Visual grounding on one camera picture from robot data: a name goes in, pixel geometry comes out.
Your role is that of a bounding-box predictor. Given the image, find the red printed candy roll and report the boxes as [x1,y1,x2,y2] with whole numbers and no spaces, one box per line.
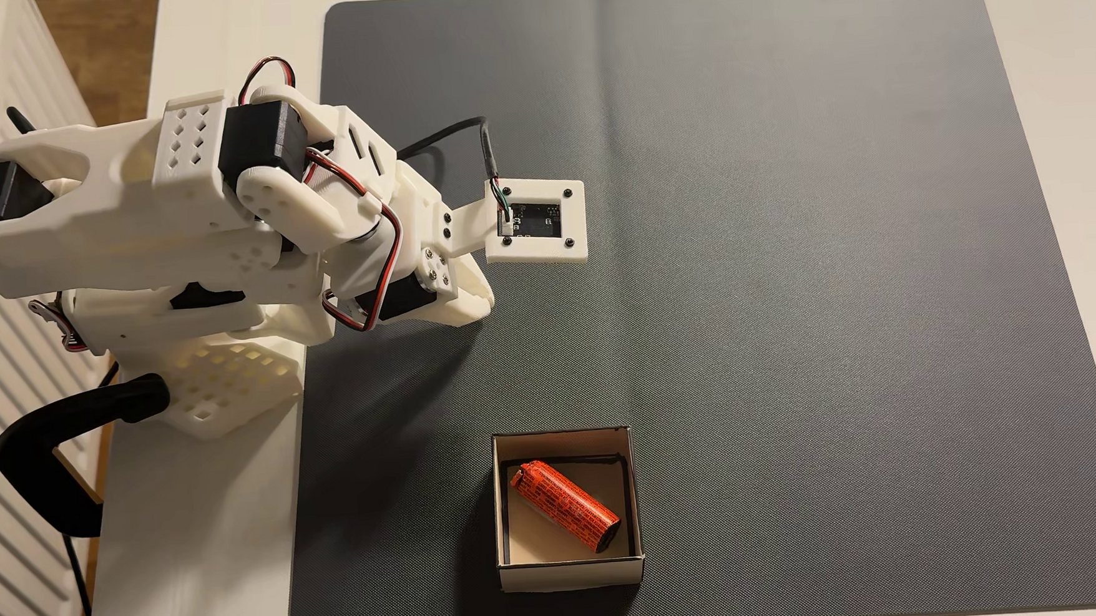
[506,454,625,560]

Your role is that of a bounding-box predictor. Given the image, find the open cardboard box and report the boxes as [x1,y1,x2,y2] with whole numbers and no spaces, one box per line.
[489,424,647,595]

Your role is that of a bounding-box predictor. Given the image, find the grey table mat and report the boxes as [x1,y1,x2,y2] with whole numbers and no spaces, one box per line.
[255,0,1096,616]

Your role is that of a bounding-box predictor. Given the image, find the black table clamp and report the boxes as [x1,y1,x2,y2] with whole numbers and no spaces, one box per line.
[0,373,179,544]

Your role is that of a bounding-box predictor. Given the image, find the white radiator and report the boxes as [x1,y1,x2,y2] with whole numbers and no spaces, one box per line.
[0,0,127,616]

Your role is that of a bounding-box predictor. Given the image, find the red black servo wire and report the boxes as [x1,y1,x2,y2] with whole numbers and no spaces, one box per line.
[235,55,301,110]
[300,145,410,338]

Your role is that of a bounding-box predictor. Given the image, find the black camera cable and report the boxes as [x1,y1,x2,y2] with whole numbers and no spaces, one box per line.
[394,116,511,216]

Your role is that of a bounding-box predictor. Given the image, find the white square camera mount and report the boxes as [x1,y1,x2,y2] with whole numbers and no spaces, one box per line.
[438,175,590,271]

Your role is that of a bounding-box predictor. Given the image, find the thin black power cable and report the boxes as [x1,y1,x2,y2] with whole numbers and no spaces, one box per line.
[52,360,134,616]

